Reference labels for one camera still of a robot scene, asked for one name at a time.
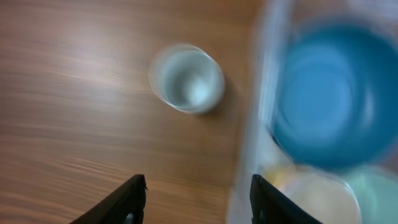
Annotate dark blue bowl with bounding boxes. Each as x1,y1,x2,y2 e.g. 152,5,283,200
273,22,397,170

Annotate clear plastic storage bin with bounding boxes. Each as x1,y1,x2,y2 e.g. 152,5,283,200
227,1,397,223

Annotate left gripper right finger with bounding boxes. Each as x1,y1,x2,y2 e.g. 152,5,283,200
249,174,321,224

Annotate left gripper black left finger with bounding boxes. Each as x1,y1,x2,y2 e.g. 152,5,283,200
71,174,147,224

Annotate grey cup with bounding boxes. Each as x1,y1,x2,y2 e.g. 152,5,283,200
148,44,225,114

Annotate cream cup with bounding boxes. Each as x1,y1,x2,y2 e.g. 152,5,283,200
264,166,362,224

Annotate mint green small bowl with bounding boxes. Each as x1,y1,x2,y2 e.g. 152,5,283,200
343,166,397,224

